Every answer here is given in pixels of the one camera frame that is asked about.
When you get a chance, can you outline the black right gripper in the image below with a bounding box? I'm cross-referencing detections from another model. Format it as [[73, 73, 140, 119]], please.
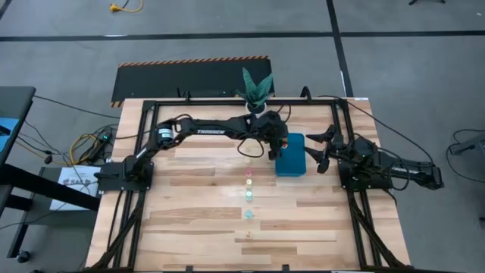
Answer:
[[305, 124, 348, 174]]

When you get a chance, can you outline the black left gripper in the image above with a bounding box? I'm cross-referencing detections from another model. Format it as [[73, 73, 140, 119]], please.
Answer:
[[248, 110, 289, 161]]

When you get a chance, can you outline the teal plastic basket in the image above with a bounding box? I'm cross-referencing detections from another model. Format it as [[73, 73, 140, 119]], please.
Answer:
[[275, 132, 307, 178]]

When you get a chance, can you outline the green snake plant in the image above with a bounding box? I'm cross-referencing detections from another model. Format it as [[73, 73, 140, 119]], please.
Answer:
[[236, 67, 274, 109]]

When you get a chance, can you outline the black floor mat striped edge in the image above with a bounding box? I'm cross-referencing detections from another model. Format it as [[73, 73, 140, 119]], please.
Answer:
[[110, 55, 276, 108]]

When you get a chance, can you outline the grey stand base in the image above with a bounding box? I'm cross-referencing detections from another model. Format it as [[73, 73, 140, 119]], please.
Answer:
[[449, 132, 485, 155]]

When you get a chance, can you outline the black power supply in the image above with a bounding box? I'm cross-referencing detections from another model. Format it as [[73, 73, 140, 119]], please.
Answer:
[[89, 130, 114, 162]]

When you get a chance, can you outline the white printed paper sheet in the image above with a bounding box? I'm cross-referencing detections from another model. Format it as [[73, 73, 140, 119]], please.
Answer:
[[49, 165, 102, 212]]

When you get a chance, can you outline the black desk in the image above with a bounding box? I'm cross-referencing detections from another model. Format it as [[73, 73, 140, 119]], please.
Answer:
[[0, 86, 102, 262]]

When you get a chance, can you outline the black aluminium table frame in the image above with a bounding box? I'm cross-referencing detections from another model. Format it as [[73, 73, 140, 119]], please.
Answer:
[[89, 97, 410, 272]]

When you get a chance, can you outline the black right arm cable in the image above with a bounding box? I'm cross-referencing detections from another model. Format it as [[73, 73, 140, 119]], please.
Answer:
[[318, 94, 437, 168]]

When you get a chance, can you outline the yellow floor cable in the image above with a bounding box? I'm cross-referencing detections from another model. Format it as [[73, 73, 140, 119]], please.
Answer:
[[14, 133, 99, 166]]

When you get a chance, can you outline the yellow extension cord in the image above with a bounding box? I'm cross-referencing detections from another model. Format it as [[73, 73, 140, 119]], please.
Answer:
[[109, 0, 145, 14]]

